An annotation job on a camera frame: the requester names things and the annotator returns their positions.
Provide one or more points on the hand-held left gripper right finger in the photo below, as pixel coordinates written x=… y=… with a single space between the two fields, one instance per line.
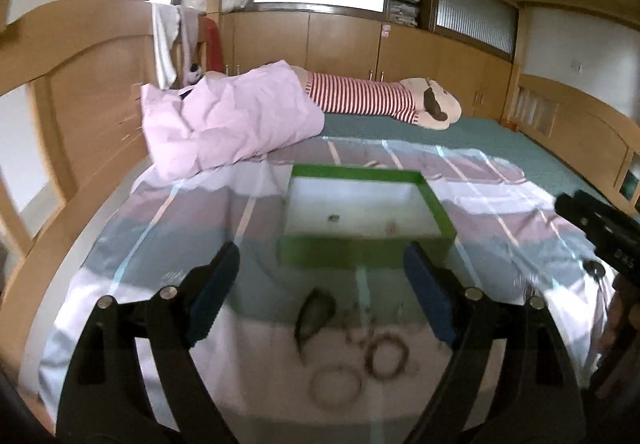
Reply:
x=430 y=294

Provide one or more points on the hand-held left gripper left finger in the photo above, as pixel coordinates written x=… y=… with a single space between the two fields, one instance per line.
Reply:
x=212 y=294

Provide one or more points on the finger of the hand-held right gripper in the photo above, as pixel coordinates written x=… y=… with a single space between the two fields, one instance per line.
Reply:
x=575 y=206

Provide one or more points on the green cardboard box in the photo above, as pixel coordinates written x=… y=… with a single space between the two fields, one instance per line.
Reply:
x=365 y=251

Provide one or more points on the dark hair clip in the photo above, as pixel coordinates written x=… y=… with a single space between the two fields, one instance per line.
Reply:
x=312 y=319

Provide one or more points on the striped bed sheet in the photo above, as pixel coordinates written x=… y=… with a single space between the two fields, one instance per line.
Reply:
x=165 y=244

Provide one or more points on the wooden footboard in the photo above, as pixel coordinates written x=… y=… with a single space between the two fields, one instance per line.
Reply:
x=575 y=123

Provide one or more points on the pink quilt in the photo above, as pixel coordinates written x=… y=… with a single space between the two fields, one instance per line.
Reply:
x=235 y=116

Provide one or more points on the striped long plush doll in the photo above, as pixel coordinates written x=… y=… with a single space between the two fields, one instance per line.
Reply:
x=380 y=96

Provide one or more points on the narrow frosted glass window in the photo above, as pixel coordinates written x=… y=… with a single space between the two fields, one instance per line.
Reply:
x=475 y=13

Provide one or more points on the wooden headboard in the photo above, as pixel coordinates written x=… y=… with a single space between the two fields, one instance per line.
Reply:
x=75 y=123

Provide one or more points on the small panda plush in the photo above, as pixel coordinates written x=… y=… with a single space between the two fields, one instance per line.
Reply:
x=194 y=73

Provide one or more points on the red cloth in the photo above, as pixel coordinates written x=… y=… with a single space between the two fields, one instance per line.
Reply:
x=211 y=46

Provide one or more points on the white hanging towel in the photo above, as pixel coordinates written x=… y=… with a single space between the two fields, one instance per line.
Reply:
x=165 y=43

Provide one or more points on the wooden wall cabinets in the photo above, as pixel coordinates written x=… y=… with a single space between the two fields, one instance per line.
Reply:
x=360 y=41

